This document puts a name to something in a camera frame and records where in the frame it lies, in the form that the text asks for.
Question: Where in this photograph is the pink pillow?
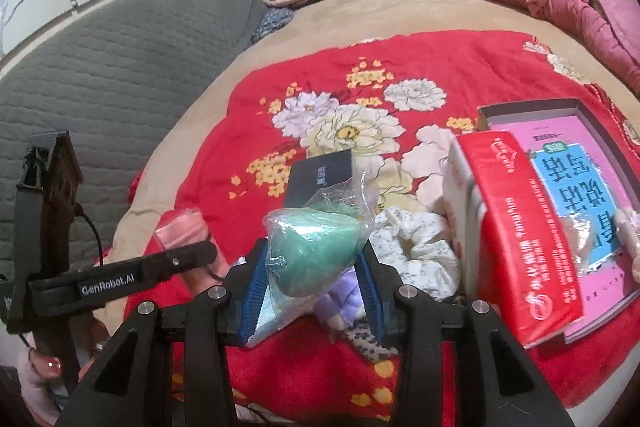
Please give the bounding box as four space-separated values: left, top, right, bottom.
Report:
575 0 640 58

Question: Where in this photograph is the grey cardboard box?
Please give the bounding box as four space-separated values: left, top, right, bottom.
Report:
475 99 640 188

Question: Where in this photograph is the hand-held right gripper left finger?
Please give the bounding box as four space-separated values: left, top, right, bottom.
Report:
54 239 273 427

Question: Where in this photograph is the white floral scrunchie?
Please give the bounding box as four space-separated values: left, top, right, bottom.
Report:
369 205 462 301

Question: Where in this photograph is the pale green tissue pack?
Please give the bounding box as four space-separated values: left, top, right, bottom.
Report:
231 256 302 349

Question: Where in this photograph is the pink quilt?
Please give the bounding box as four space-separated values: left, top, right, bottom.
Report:
480 0 640 94

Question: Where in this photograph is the clear plastic bag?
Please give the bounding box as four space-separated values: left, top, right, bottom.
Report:
557 212 624 281

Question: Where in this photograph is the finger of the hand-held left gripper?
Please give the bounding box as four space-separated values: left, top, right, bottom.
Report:
27 240 218 316

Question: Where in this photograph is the grey quilted headboard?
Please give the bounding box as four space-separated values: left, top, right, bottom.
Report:
0 0 269 269

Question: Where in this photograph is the leopard print cloth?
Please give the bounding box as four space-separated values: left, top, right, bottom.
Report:
345 321 402 361

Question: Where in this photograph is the pink book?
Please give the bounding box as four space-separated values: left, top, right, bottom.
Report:
492 114 640 344

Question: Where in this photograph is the blue patterned cloth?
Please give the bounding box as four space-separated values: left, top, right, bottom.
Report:
250 6 297 44

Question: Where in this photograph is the black box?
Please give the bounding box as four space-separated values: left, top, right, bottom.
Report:
282 150 355 210

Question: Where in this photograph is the person's left hand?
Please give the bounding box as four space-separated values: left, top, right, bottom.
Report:
17 318 113 420

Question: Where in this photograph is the white teddy bear purple ribbon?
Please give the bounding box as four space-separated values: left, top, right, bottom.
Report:
315 267 364 331

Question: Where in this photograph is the red floral blanket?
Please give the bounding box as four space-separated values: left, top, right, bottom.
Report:
122 32 640 424

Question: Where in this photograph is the beige bedsheet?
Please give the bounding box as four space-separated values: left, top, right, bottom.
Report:
112 0 640 260

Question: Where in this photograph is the black cable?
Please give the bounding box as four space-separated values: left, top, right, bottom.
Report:
74 202 107 269

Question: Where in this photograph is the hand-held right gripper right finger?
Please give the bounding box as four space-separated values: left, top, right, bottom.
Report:
355 249 576 427

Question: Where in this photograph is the red and white tissue box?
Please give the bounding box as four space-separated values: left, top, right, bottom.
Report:
442 130 586 349

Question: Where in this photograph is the green puff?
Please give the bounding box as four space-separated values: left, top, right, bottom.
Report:
262 174 381 299

